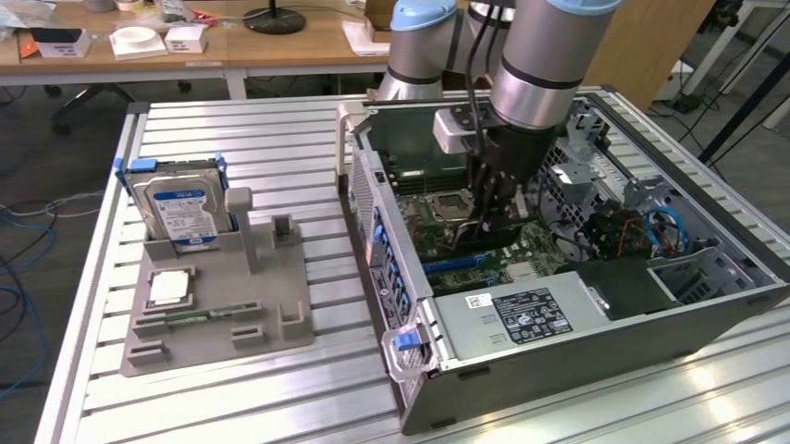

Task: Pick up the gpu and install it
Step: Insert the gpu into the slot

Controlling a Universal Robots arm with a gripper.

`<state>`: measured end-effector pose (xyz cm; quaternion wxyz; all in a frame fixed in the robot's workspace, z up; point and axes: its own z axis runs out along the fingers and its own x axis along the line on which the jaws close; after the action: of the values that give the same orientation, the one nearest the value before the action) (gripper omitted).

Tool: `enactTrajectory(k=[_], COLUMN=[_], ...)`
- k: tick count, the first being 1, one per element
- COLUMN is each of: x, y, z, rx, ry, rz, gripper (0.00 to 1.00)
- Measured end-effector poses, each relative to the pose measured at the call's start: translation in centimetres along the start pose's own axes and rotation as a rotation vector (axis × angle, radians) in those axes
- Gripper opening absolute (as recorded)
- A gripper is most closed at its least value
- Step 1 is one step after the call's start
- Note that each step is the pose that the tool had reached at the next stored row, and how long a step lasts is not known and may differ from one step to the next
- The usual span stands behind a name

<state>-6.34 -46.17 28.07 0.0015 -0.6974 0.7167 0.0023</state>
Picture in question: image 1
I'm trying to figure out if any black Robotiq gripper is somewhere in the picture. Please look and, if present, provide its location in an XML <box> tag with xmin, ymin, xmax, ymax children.
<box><xmin>473</xmin><ymin>122</ymin><xmax>562</xmax><ymax>233</ymax></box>

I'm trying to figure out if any Nvidia graphics card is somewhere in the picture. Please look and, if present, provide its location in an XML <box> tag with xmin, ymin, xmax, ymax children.
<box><xmin>425</xmin><ymin>216</ymin><xmax>523</xmax><ymax>255</ymax></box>

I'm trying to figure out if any black RAM slot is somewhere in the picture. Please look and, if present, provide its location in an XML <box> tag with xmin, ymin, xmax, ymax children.
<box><xmin>397</xmin><ymin>176</ymin><xmax>475</xmax><ymax>190</ymax></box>
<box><xmin>398</xmin><ymin>179</ymin><xmax>477</xmax><ymax>194</ymax></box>
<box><xmin>394</xmin><ymin>172</ymin><xmax>474</xmax><ymax>186</ymax></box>
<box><xmin>391</xmin><ymin>168</ymin><xmax>471</xmax><ymax>182</ymax></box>

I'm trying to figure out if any metal CPU socket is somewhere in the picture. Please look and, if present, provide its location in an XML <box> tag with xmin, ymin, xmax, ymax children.
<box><xmin>426</xmin><ymin>191</ymin><xmax>478</xmax><ymax>226</ymax></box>

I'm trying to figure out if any green motherboard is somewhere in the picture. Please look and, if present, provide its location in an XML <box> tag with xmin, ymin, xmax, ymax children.
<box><xmin>382</xmin><ymin>164</ymin><xmax>579</xmax><ymax>297</ymax></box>

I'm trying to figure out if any silver chipset heatsink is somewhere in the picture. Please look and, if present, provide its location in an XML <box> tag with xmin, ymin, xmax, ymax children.
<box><xmin>503</xmin><ymin>262</ymin><xmax>546</xmax><ymax>282</ymax></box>

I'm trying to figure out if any blue expansion slot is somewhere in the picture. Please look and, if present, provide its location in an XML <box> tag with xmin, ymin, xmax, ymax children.
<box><xmin>421</xmin><ymin>254</ymin><xmax>490</xmax><ymax>275</ymax></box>

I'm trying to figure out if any wooden cabinet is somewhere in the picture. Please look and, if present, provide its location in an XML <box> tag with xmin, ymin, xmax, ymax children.
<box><xmin>579</xmin><ymin>0</ymin><xmax>721</xmax><ymax>112</ymax></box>

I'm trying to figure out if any white paper stack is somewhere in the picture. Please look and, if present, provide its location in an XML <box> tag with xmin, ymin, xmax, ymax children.
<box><xmin>342</xmin><ymin>20</ymin><xmax>391</xmax><ymax>57</ymax></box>

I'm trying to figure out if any brown cardboard box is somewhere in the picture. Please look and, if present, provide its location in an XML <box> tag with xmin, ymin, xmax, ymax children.
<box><xmin>363</xmin><ymin>0</ymin><xmax>397</xmax><ymax>33</ymax></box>

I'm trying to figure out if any grey power supply unit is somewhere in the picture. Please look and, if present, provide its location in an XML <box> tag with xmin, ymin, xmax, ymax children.
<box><xmin>431</xmin><ymin>271</ymin><xmax>614</xmax><ymax>363</ymax></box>

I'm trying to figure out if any black slanted pole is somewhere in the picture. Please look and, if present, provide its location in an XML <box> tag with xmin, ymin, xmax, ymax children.
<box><xmin>697</xmin><ymin>13</ymin><xmax>790</xmax><ymax>166</ymax></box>

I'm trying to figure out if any blue case latch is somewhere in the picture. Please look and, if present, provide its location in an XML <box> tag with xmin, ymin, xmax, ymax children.
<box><xmin>391</xmin><ymin>331</ymin><xmax>422</xmax><ymax>354</ymax></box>

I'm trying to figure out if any open grey PC case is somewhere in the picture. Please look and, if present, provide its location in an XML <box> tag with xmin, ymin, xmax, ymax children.
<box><xmin>335</xmin><ymin>84</ymin><xmax>784</xmax><ymax>437</ymax></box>

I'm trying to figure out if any black round lamp base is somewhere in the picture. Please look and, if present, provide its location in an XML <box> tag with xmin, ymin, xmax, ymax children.
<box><xmin>242</xmin><ymin>0</ymin><xmax>308</xmax><ymax>34</ymax></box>

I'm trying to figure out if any grey parts rack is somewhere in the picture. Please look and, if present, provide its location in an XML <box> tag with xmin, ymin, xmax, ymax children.
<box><xmin>119</xmin><ymin>186</ymin><xmax>318</xmax><ymax>379</ymax></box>

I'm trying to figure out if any hard disk in blue caddy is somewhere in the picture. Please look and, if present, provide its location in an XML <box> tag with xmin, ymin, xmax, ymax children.
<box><xmin>112</xmin><ymin>151</ymin><xmax>239</xmax><ymax>254</ymax></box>

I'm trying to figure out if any small white box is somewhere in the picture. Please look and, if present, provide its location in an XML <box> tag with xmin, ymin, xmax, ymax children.
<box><xmin>163</xmin><ymin>23</ymin><xmax>210</xmax><ymax>56</ymax></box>

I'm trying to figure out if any green RAM stick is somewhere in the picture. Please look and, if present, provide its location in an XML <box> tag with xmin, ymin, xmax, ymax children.
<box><xmin>135</xmin><ymin>302</ymin><xmax>259</xmax><ymax>327</ymax></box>

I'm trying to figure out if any silver CPU chip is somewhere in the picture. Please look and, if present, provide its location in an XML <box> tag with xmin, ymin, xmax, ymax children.
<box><xmin>150</xmin><ymin>271</ymin><xmax>192</xmax><ymax>306</ymax></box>

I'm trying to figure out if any black office chair base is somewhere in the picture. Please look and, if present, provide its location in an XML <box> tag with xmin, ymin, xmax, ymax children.
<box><xmin>48</xmin><ymin>81</ymin><xmax>139</xmax><ymax>136</ymax></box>

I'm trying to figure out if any wooden desk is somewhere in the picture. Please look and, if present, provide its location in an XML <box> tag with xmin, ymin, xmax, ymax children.
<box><xmin>0</xmin><ymin>0</ymin><xmax>567</xmax><ymax>88</ymax></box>

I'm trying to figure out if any white box with black top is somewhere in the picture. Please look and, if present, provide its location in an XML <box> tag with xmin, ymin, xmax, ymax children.
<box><xmin>30</xmin><ymin>26</ymin><xmax>94</xmax><ymax>60</ymax></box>

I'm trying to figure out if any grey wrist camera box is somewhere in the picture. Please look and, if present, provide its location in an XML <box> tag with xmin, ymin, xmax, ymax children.
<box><xmin>431</xmin><ymin>108</ymin><xmax>482</xmax><ymax>154</ymax></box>

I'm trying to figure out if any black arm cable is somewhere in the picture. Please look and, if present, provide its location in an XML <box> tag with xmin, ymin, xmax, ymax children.
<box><xmin>466</xmin><ymin>0</ymin><xmax>515</xmax><ymax>223</ymax></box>

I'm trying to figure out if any blue data wire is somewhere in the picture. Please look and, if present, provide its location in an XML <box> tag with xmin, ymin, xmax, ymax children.
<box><xmin>641</xmin><ymin>206</ymin><xmax>691</xmax><ymax>256</ymax></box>

